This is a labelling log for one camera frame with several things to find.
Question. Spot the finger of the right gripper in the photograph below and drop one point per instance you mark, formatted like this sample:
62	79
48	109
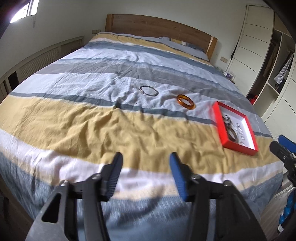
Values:
281	152
287	143

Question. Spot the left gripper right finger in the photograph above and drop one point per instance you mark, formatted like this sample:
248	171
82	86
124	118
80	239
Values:
195	189

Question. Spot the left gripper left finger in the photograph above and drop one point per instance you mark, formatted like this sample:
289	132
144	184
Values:
99	188

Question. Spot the amber resin bangle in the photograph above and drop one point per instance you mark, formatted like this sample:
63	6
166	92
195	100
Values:
185	101

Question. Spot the thin silver bangle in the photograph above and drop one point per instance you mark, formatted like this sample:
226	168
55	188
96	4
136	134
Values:
148	90

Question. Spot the brown horn bangle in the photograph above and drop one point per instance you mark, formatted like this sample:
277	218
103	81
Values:
231	133

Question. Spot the red shallow box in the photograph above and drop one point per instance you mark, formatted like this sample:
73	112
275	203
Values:
228	116

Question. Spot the hanging striped shirt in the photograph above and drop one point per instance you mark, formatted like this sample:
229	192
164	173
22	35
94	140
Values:
279	77

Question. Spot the white wardrobe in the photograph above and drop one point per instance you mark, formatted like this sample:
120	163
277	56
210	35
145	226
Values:
263	48

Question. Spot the bedside table with items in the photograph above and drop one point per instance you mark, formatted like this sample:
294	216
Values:
229	76

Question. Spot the striped duvet cover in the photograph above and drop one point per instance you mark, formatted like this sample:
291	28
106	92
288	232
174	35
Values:
70	118

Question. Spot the grey blue pillow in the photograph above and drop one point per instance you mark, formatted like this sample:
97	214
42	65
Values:
185	47

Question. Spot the wooden headboard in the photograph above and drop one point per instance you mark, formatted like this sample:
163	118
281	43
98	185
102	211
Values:
150	26

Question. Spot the window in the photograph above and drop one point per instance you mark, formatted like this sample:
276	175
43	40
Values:
30	9

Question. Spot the wall switch plate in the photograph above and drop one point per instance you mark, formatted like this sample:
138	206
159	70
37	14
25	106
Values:
223	59

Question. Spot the low white wall cabinet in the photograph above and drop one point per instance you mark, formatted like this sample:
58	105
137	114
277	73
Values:
32	64

